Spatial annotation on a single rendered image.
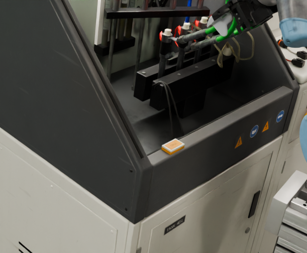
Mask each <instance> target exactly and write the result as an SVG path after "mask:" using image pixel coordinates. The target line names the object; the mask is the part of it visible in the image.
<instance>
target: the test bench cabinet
mask: <svg viewBox="0 0 307 253"><path fill-rule="evenodd" d="M287 134H288V131H286V132H285V133H283V134H281V135H282V140H281V143H280V147H279V151H278V154H277V158H276V161H275V165H274V168H273V172H272V175H271V179H270V183H269V186H268V190H267V193H266V197H265V200H264V204H263V207H262V211H261V215H260V218H259V222H258V225H257V229H256V232H255V236H254V239H253V243H252V246H251V250H250V253H254V249H255V246H256V242H257V239H258V235H259V232H260V228H261V225H262V221H263V218H264V214H265V211H266V207H267V204H268V200H269V197H270V193H271V190H272V186H273V183H274V179H275V176H276V172H277V169H278V165H279V162H280V158H281V155H282V151H283V148H284V144H285V141H286V137H287ZM139 230H140V222H138V223H136V224H133V223H131V222H130V221H129V220H127V219H126V218H124V217H123V216H122V215H120V214H119V213H117V212H116V211H115V210H113V209H112V208H111V207H109V206H108V205H106V204H105V203H104V202H102V201H101V200H100V199H98V198H97V197H95V196H94V195H93V194H91V193H90V192H88V191H87V190H86V189H84V188H83V187H82V186H80V185H79V184H77V183H76V182H75V181H73V180H72V179H71V178H69V177H68V176H66V175H65V174H64V173H62V172H61V171H60V170H58V169H57V168H55V167H54V166H53V165H51V164H50V163H48V162H47V161H46V160H44V159H43V158H42V157H40V156H39V155H37V154H36V153H35V152H33V151H32V150H31V149H29V148H28V147H26V146H25V145H24V144H22V143H21V142H20V141H18V140H17V139H15V138H14V137H13V136H11V135H10V134H8V133H7V132H6V131H4V130H3V129H2V128H0V253H136V249H137V243H138V236H139Z"/></svg>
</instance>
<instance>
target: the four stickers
mask: <svg viewBox="0 0 307 253"><path fill-rule="evenodd" d="M284 112H285V109H284V110H282V111H280V112H278V115H277V119H276V122H275V123H278V122H280V121H282V119H283V115H284ZM271 119H272V118H270V119H268V120H266V121H265V122H264V125H263V128H262V132H261V133H263V132H265V131H266V130H268V129H269V126H270V123H271ZM258 128H259V124H257V125H255V126H254V127H252V128H251V132H250V136H249V139H251V138H252V137H254V136H256V135H257V132H258ZM244 135H245V133H243V134H242V135H240V136H238V137H237V138H236V142H235V147H234V149H236V148H237V147H239V146H240V145H242V144H243V139H244Z"/></svg>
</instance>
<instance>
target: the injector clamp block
mask: <svg viewBox="0 0 307 253"><path fill-rule="evenodd" d="M210 52H211V48H210V49H208V50H205V51H203V52H202V53H201V56H200V61H199V62H198V63H196V64H193V61H194V55H192V56H190V57H187V58H185V59H184V62H183V68H182V69H181V70H178V71H176V66H177V62H174V63H172V64H169V65H168V64H166V67H165V74H164V76H163V77H161V78H158V71H159V64H156V65H154V66H151V67H149V68H146V69H143V70H141V71H138V72H137V73H136V81H135V89H134V97H135V98H137V99H139V100H140V101H146V100H148V99H150V103H149V105H150V106H151V107H153V108H154V109H156V110H158V111H160V110H162V109H166V110H168V111H169V107H168V101H167V95H166V91H165V87H164V85H163V84H160V85H158V86H157V87H156V89H157V91H156V92H155V86H154V89H153V90H152V85H153V84H155V83H157V82H159V81H164V82H166V83H167V84H168V86H169V88H170V90H171V93H172V95H173V98H174V101H175V105H176V108H177V112H178V115H179V117H180V118H182V119H183V118H185V117H188V116H190V115H192V114H194V113H196V112H198V111H200V110H202V109H203V106H204V101H205V97H206V92H207V89H208V88H211V87H213V86H215V85H217V84H219V83H222V82H224V81H226V80H228V79H230V78H231V74H232V69H233V65H234V60H235V56H234V55H232V54H231V55H230V56H225V55H224V54H223V53H222V55H223V58H222V63H223V67H222V68H220V67H219V65H218V63H217V58H218V56H219V52H218V50H217V52H216V55H215V56H213V57H211V58H210ZM157 78H158V79H157ZM167 91H168V96H169V101H170V108H171V113H173V114H175V115H176V112H175V108H174V105H173V101H172V98H171V95H170V93H169V90H168V88H167Z"/></svg>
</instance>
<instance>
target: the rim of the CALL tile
mask: <svg viewBox="0 0 307 253"><path fill-rule="evenodd" d="M174 140H177V139H173V140H171V141H169V142H168V143H170V142H172V141H174ZM177 141H179V140H177ZM179 142H181V141H179ZM168 143H166V144H168ZM181 143H182V142H181ZM166 144H164V145H162V147H163V148H164V149H166V150H168V151H169V152H173V151H175V150H177V149H179V148H181V147H183V146H184V145H185V144H184V143H182V144H181V145H180V146H178V147H176V148H174V149H172V150H171V149H169V148H168V147H166V146H165V145H166Z"/></svg>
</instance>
